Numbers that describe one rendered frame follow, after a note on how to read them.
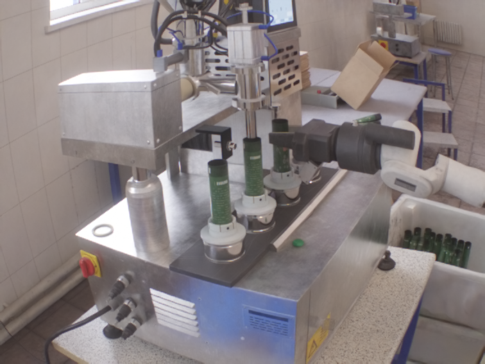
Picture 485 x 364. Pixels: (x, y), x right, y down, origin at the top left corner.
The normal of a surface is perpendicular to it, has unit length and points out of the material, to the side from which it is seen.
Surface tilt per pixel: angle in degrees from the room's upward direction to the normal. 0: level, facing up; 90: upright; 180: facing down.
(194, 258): 0
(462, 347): 96
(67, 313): 0
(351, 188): 0
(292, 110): 90
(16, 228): 90
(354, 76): 90
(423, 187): 122
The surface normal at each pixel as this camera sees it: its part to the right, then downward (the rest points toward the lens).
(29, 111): 0.88, 0.15
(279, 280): -0.05, -0.91
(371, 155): 0.29, 0.32
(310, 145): -0.48, 0.39
